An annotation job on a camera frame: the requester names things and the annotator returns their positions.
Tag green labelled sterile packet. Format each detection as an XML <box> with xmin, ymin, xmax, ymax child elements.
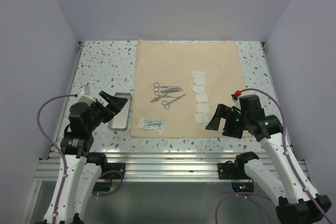
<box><xmin>144</xmin><ymin>120</ymin><xmax>164</xmax><ymax>130</ymax></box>

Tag beige cloth mat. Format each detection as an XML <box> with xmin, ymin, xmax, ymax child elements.
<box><xmin>130</xmin><ymin>40</ymin><xmax>246</xmax><ymax>138</ymax></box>

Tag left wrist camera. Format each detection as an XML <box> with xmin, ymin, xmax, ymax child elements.
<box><xmin>77</xmin><ymin>85</ymin><xmax>95</xmax><ymax>105</ymax></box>

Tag steel scissors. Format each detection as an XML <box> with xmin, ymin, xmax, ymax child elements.
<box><xmin>153</xmin><ymin>82</ymin><xmax>182</xmax><ymax>89</ymax></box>
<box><xmin>162</xmin><ymin>94</ymin><xmax>185</xmax><ymax>110</ymax></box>

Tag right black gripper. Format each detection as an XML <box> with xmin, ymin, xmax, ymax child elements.
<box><xmin>206</xmin><ymin>103</ymin><xmax>250</xmax><ymax>138</ymax></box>

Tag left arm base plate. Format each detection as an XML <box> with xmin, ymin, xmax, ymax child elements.
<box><xmin>99</xmin><ymin>163</ymin><xmax>126</xmax><ymax>182</ymax></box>

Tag steel forceps with rings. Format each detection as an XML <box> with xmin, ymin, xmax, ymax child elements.
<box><xmin>154</xmin><ymin>90</ymin><xmax>180</xmax><ymax>98</ymax></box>

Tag metal instrument tray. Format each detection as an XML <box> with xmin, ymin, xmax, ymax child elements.
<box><xmin>109</xmin><ymin>92</ymin><xmax>132</xmax><ymax>131</ymax></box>

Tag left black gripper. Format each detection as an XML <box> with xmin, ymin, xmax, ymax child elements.
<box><xmin>86</xmin><ymin>90</ymin><xmax>127</xmax><ymax>132</ymax></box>

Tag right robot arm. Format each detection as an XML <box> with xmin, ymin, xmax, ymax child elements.
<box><xmin>206</xmin><ymin>91</ymin><xmax>332</xmax><ymax>223</ymax></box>

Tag aluminium rail frame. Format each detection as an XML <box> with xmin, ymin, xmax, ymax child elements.
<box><xmin>19</xmin><ymin>40</ymin><xmax>321</xmax><ymax>224</ymax></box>

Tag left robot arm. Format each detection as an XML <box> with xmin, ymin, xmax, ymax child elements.
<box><xmin>42</xmin><ymin>91</ymin><xmax>128</xmax><ymax>223</ymax></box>

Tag steel scalpel handle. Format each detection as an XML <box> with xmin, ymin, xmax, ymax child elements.
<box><xmin>150</xmin><ymin>93</ymin><xmax>168</xmax><ymax>103</ymax></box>

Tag white sterile packet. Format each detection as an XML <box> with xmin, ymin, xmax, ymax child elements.
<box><xmin>137</xmin><ymin>118</ymin><xmax>165</xmax><ymax>135</ymax></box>

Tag steel tweezers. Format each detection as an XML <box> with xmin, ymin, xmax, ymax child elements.
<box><xmin>161</xmin><ymin>88</ymin><xmax>183</xmax><ymax>94</ymax></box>

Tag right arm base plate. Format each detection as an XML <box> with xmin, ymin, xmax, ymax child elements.
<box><xmin>217</xmin><ymin>161</ymin><xmax>249</xmax><ymax>180</ymax></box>

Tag lower steel scissors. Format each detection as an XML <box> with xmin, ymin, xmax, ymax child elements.
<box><xmin>162</xmin><ymin>94</ymin><xmax>185</xmax><ymax>110</ymax></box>

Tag upper steel scissors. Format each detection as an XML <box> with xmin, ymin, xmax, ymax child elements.
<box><xmin>153</xmin><ymin>82</ymin><xmax>182</xmax><ymax>89</ymax></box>

